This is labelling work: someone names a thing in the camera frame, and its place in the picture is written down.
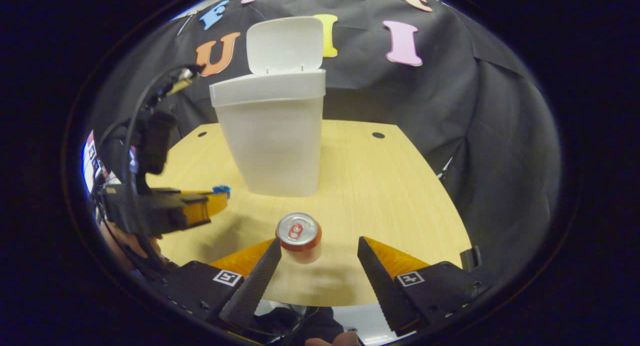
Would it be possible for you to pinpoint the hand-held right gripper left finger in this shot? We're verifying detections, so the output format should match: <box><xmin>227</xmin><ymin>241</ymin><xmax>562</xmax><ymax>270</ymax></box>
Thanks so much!
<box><xmin>150</xmin><ymin>237</ymin><xmax>283</xmax><ymax>329</ymax></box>

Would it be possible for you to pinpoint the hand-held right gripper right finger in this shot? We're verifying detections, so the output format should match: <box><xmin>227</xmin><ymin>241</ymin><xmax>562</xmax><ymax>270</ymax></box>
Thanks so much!
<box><xmin>357</xmin><ymin>236</ymin><xmax>488</xmax><ymax>336</ymax></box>

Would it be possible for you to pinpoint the red pop can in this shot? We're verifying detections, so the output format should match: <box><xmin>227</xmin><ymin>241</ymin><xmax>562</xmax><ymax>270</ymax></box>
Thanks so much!
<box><xmin>275</xmin><ymin>212</ymin><xmax>323</xmax><ymax>264</ymax></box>

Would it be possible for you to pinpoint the white desktop garbage bin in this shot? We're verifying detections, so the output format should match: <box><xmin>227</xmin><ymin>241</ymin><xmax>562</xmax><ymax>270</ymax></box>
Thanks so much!
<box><xmin>209</xmin><ymin>17</ymin><xmax>327</xmax><ymax>197</ymax></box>

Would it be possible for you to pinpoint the computer monitor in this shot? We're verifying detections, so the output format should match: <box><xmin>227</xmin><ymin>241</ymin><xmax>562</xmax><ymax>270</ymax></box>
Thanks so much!
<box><xmin>81</xmin><ymin>131</ymin><xmax>108</xmax><ymax>194</ymax></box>

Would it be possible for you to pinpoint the black backdrop cloth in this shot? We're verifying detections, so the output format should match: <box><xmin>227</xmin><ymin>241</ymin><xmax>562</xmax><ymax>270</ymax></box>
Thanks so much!
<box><xmin>87</xmin><ymin>0</ymin><xmax>563</xmax><ymax>281</ymax></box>

